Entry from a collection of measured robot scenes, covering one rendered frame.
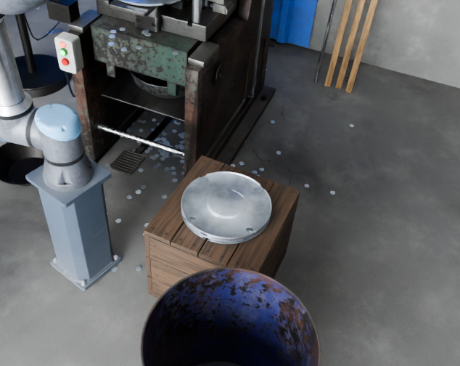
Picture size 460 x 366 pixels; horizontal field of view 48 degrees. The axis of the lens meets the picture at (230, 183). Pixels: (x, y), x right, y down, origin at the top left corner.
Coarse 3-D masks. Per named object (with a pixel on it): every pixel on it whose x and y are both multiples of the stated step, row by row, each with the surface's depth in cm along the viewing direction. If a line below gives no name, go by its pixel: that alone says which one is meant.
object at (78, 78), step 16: (80, 16) 193; (96, 16) 193; (80, 32) 188; (96, 64) 206; (80, 80) 200; (96, 80) 210; (112, 80) 220; (80, 96) 205; (96, 96) 212; (80, 112) 211; (96, 112) 216; (112, 112) 231; (128, 112) 246; (96, 128) 220; (96, 144) 225; (112, 144) 239; (96, 160) 229
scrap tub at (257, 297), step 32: (192, 288) 137; (224, 288) 141; (256, 288) 139; (160, 320) 133; (192, 320) 147; (224, 320) 152; (256, 320) 148; (288, 320) 138; (160, 352) 142; (192, 352) 159; (224, 352) 164; (256, 352) 158; (288, 352) 143; (320, 352) 120
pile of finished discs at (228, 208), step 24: (192, 192) 168; (216, 192) 168; (240, 192) 170; (264, 192) 171; (192, 216) 162; (216, 216) 162; (240, 216) 162; (264, 216) 163; (216, 240) 157; (240, 240) 158
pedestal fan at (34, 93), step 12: (24, 24) 251; (24, 36) 255; (24, 48) 260; (24, 60) 277; (36, 60) 278; (48, 60) 279; (24, 72) 270; (36, 72) 270; (48, 72) 271; (60, 72) 272; (24, 84) 262; (36, 84) 263; (48, 84) 263; (60, 84) 267; (36, 96) 260
